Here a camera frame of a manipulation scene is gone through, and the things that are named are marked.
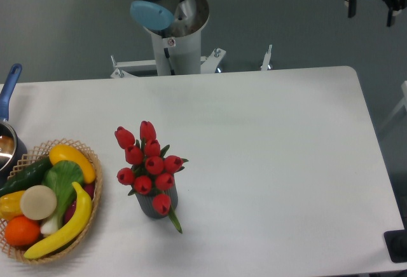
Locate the red tulip bouquet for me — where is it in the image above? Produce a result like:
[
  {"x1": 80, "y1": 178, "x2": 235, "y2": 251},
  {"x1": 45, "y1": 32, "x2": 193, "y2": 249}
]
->
[{"x1": 114, "y1": 121, "x2": 188, "y2": 233}]

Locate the dark grey ribbed vase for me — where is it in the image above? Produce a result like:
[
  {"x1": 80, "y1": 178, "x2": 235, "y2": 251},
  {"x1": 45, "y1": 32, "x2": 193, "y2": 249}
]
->
[{"x1": 135, "y1": 185, "x2": 179, "y2": 219}]

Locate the black device at table edge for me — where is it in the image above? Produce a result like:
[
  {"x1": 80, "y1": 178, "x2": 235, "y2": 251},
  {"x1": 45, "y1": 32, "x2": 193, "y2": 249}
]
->
[{"x1": 383, "y1": 229, "x2": 407, "y2": 263}]

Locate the purple eggplant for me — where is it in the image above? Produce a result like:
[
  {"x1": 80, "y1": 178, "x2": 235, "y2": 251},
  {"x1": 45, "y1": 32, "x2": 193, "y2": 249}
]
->
[{"x1": 64, "y1": 182, "x2": 95, "y2": 224}]

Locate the green bok choy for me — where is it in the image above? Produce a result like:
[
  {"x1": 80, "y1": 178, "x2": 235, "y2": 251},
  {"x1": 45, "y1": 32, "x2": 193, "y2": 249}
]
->
[{"x1": 41, "y1": 160, "x2": 84, "y2": 237}]

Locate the yellow banana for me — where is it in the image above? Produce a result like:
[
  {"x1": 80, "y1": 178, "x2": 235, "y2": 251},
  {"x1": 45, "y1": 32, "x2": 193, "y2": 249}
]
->
[{"x1": 24, "y1": 182, "x2": 92, "y2": 260}]

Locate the woven wicker basket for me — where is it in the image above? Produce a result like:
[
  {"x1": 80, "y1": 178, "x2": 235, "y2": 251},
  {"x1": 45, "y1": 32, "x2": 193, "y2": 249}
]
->
[{"x1": 1, "y1": 138, "x2": 102, "y2": 265}]

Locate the green cucumber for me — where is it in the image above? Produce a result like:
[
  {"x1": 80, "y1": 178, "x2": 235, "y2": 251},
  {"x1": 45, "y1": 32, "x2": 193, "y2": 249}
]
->
[{"x1": 1, "y1": 156, "x2": 52, "y2": 196}]

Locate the beige round disc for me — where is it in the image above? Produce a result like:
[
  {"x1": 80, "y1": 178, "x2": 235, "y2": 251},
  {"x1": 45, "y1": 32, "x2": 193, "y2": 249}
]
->
[{"x1": 20, "y1": 185, "x2": 57, "y2": 220}]

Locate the yellow bell pepper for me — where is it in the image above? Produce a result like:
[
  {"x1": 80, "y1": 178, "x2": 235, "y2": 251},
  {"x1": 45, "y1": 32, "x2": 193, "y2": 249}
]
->
[{"x1": 1, "y1": 191, "x2": 25, "y2": 220}]

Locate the orange fruit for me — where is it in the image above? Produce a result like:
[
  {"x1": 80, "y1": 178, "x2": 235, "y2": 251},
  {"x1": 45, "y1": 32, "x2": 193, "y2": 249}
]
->
[{"x1": 4, "y1": 215, "x2": 40, "y2": 247}]

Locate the white frame at right edge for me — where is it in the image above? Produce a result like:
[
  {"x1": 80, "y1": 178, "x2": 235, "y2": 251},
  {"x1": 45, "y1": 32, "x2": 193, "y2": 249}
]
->
[{"x1": 378, "y1": 81, "x2": 406, "y2": 136}]

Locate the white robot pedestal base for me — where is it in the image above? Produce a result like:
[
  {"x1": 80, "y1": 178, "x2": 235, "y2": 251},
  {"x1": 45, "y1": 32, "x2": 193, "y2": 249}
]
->
[{"x1": 109, "y1": 25, "x2": 273, "y2": 79}]

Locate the blue handled steel pot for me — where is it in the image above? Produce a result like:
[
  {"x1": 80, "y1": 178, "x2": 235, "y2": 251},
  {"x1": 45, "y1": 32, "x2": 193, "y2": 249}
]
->
[{"x1": 1, "y1": 64, "x2": 27, "y2": 187}]

